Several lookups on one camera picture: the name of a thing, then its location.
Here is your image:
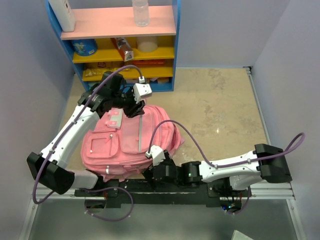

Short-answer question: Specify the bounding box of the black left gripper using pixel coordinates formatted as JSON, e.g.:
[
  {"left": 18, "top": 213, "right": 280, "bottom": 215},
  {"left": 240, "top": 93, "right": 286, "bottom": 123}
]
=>
[{"left": 111, "top": 85, "right": 146, "bottom": 118}]

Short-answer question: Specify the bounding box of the pink student backpack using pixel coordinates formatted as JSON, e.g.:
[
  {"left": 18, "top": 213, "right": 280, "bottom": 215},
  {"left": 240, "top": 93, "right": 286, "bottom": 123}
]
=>
[{"left": 80, "top": 104, "right": 184, "bottom": 182}]

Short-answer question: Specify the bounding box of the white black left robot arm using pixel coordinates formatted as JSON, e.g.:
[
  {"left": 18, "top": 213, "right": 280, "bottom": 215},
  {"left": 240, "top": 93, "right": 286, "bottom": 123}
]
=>
[{"left": 26, "top": 67, "right": 152, "bottom": 204}]

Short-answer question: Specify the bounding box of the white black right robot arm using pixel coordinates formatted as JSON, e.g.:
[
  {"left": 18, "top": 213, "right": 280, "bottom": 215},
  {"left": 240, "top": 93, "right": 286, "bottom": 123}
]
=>
[{"left": 142, "top": 143, "right": 292, "bottom": 197}]

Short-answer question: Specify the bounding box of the orange silver snack bag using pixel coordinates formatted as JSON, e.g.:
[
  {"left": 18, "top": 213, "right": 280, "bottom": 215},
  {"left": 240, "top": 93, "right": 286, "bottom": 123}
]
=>
[{"left": 111, "top": 37, "right": 134, "bottom": 62}]

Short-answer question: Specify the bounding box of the orange flat box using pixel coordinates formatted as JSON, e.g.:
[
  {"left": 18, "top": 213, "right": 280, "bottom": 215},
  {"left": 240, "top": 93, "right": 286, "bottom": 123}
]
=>
[{"left": 132, "top": 59, "right": 166, "bottom": 66}]

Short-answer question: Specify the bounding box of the yellow snack packet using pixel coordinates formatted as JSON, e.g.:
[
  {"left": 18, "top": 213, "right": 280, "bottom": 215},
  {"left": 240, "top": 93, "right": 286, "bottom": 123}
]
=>
[{"left": 83, "top": 67, "right": 119, "bottom": 78}]

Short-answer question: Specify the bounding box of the red yellow snack box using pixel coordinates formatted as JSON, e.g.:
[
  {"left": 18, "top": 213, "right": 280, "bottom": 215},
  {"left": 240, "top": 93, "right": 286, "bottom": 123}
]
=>
[{"left": 97, "top": 62, "right": 108, "bottom": 69}]

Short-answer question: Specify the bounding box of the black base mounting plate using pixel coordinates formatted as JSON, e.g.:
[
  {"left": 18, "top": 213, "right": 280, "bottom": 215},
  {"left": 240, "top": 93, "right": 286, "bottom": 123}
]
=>
[{"left": 74, "top": 178, "right": 252, "bottom": 211}]

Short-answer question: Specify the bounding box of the blue shelf with coloured boards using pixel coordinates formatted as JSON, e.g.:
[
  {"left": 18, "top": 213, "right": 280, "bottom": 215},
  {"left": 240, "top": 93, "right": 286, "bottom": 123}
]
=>
[{"left": 45, "top": 0, "right": 181, "bottom": 92}]

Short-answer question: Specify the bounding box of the blue snack canister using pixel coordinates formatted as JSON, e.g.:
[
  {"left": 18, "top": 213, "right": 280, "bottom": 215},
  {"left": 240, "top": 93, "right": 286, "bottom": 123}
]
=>
[{"left": 71, "top": 39, "right": 98, "bottom": 57}]

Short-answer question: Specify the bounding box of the white paper corner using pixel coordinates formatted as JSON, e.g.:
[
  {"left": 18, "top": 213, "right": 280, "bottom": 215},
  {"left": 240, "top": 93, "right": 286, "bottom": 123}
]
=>
[{"left": 231, "top": 230, "right": 252, "bottom": 240}]

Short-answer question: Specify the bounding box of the clear plastic water bottle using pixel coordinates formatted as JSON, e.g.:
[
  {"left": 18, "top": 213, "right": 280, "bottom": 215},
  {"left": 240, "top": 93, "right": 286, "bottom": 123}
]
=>
[{"left": 132, "top": 0, "right": 150, "bottom": 27}]

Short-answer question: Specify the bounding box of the white rectangular device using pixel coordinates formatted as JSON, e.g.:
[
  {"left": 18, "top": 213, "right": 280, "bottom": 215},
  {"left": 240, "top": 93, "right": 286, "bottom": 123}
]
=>
[{"left": 48, "top": 0, "right": 76, "bottom": 32}]

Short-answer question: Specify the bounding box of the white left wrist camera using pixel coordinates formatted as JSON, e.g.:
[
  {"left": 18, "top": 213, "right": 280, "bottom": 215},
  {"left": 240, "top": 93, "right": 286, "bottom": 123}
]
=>
[{"left": 133, "top": 76, "right": 153, "bottom": 104}]

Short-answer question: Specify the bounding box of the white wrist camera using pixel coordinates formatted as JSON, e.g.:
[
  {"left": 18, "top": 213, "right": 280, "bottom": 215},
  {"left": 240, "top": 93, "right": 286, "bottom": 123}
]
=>
[
  {"left": 133, "top": 76, "right": 153, "bottom": 104},
  {"left": 145, "top": 145, "right": 166, "bottom": 167}
]

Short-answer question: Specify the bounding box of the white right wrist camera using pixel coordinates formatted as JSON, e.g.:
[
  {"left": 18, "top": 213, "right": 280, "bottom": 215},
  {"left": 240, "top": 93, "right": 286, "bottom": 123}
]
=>
[{"left": 145, "top": 145, "right": 166, "bottom": 167}]

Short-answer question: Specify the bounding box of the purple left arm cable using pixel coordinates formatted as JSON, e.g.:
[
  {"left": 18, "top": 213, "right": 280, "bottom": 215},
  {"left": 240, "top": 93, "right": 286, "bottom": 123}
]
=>
[{"left": 32, "top": 64, "right": 146, "bottom": 222}]

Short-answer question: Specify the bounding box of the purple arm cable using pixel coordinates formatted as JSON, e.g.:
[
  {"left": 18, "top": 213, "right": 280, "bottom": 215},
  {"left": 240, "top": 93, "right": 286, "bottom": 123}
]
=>
[
  {"left": 147, "top": 119, "right": 306, "bottom": 216},
  {"left": 32, "top": 64, "right": 146, "bottom": 222}
]

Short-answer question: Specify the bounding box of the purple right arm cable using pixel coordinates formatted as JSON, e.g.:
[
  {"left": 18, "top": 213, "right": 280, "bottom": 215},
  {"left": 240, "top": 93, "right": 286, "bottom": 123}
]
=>
[{"left": 147, "top": 119, "right": 306, "bottom": 216}]

